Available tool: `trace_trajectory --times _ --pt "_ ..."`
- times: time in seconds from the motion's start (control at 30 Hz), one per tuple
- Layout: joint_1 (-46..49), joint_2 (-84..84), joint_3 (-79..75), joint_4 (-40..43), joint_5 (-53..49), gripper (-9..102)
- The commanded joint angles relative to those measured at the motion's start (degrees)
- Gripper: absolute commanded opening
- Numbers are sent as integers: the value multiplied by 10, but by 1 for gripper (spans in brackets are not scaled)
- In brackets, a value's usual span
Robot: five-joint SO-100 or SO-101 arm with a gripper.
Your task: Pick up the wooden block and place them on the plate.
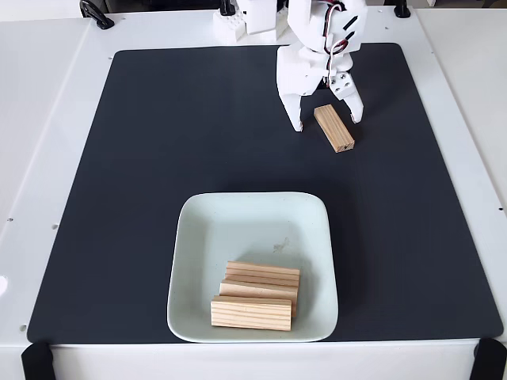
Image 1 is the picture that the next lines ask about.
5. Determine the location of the red white black servo cable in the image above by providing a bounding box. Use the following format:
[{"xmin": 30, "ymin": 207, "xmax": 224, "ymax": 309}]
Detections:
[{"xmin": 320, "ymin": 0, "xmax": 352, "ymax": 86}]

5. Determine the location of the pale green square plate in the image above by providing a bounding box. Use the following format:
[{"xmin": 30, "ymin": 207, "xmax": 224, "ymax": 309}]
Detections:
[{"xmin": 166, "ymin": 191, "xmax": 340, "ymax": 344}]

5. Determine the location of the black rubber mat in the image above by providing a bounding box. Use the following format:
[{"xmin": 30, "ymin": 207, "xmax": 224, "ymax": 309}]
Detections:
[{"xmin": 26, "ymin": 42, "xmax": 504, "ymax": 344}]

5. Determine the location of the grooved wooden block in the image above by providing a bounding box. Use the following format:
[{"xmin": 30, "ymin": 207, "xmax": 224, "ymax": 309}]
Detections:
[
  {"xmin": 219, "ymin": 279, "xmax": 299, "ymax": 317},
  {"xmin": 313, "ymin": 104, "xmax": 356, "ymax": 154},
  {"xmin": 225, "ymin": 260, "xmax": 301, "ymax": 288},
  {"xmin": 210, "ymin": 295, "xmax": 293, "ymax": 332}
]

